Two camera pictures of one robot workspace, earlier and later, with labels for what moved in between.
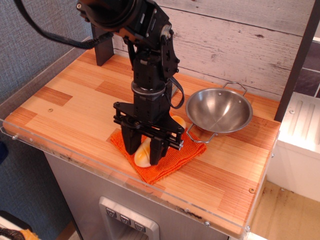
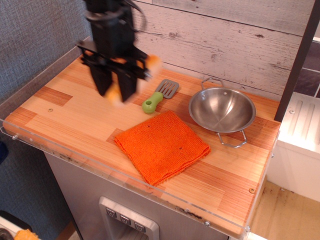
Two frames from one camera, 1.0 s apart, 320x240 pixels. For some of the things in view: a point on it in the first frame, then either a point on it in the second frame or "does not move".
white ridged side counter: (295, 165) does not move
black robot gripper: (151, 109) to (113, 44)
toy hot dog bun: (143, 156) to (113, 94)
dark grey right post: (298, 61) does not move
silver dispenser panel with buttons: (122, 223) does not move
